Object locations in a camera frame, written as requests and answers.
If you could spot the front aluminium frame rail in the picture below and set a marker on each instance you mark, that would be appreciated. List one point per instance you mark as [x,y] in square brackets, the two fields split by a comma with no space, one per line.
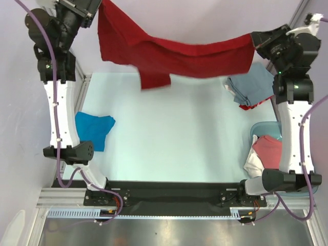
[61,198]

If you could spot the folded red printed t shirt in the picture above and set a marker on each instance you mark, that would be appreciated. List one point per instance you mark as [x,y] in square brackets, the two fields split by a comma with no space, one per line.
[245,107]

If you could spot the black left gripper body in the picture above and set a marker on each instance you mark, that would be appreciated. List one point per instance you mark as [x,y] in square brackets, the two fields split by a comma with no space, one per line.
[72,10]

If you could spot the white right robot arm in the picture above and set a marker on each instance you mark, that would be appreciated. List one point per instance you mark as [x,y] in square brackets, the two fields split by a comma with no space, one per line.
[294,93]

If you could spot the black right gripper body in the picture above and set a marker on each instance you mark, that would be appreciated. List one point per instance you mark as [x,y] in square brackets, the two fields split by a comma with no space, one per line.
[263,41]

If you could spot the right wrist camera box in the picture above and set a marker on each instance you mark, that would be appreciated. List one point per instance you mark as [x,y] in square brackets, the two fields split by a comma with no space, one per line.
[311,25]

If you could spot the pink t shirt in basin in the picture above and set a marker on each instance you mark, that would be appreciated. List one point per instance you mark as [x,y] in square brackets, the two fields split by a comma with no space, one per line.
[269,150]

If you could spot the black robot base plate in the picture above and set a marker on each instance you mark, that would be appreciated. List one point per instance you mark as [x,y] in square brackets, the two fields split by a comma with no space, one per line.
[183,198]

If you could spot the folded bright blue t shirt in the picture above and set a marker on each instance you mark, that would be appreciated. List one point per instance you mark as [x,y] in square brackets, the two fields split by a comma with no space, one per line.
[94,129]

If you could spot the left aluminium frame post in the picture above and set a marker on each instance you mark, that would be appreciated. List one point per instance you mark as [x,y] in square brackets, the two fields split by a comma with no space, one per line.
[79,69]

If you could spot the right aluminium frame post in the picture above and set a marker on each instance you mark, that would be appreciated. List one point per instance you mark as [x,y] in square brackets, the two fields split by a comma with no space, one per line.
[292,24]

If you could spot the translucent blue plastic basin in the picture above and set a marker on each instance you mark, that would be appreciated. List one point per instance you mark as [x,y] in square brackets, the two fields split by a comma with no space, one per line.
[273,129]

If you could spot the white cloth in basin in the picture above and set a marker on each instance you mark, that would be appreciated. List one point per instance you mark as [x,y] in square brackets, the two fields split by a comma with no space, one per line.
[253,164]

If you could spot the aluminium frame post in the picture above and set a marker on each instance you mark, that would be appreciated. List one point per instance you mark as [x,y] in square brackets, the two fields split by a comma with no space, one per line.
[79,69]
[292,24]

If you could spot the white slotted cable duct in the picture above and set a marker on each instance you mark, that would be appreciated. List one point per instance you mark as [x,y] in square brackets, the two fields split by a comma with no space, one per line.
[106,214]

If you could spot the folded grey-blue t shirt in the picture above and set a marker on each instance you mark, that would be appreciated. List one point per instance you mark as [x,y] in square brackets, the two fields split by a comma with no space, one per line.
[252,87]

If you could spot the folded white t shirt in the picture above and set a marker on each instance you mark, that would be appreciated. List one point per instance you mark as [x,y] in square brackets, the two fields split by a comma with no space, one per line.
[229,89]

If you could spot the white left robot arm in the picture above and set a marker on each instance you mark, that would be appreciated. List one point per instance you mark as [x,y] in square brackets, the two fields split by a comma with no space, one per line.
[53,28]

